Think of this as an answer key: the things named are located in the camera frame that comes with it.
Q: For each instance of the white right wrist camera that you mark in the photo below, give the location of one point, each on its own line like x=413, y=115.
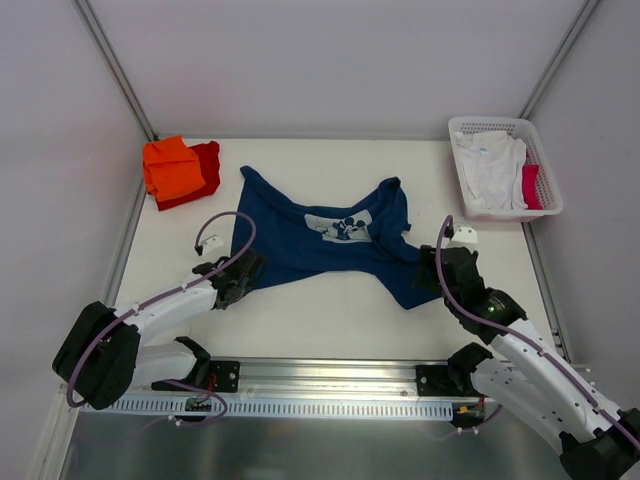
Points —
x=460, y=235

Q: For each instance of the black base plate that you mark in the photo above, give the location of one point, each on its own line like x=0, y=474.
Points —
x=433, y=380
x=218, y=376

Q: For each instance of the red folded t shirt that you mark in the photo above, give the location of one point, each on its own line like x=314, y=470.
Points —
x=210, y=170

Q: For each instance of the white slotted cable duct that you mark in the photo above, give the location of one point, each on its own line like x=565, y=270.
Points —
x=283, y=408

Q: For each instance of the aluminium front rail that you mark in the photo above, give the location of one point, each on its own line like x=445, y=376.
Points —
x=368, y=379

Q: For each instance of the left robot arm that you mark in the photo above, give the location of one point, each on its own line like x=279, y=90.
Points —
x=111, y=350

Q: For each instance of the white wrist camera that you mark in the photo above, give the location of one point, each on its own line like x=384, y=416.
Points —
x=460, y=235
x=208, y=245

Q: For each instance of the blue printed t shirt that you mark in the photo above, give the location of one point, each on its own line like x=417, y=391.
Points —
x=299, y=242

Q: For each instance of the pink t shirt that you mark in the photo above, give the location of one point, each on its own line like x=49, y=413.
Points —
x=529, y=180

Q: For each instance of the white plastic basket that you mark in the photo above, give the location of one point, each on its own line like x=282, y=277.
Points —
x=546, y=186

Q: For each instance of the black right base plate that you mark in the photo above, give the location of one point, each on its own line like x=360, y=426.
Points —
x=433, y=380

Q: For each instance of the aluminium corner post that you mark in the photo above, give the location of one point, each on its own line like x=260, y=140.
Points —
x=101, y=40
x=560, y=55

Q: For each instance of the left aluminium corner post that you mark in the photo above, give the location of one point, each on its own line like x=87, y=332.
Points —
x=101, y=40

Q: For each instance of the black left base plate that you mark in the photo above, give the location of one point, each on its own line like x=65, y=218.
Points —
x=218, y=376

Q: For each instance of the orange folded t shirt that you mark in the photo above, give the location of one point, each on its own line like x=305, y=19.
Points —
x=156, y=156

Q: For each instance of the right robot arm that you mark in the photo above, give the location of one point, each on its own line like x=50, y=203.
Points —
x=511, y=363

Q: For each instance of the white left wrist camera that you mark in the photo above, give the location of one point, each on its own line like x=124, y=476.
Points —
x=208, y=245

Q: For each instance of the right aluminium corner post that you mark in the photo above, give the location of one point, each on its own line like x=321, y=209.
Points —
x=560, y=55

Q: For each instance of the white t shirt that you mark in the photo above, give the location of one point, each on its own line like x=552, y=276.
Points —
x=492, y=164

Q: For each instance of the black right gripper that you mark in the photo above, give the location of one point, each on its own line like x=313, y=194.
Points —
x=431, y=270

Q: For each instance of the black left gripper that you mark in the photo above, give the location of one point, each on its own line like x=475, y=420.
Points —
x=248, y=270

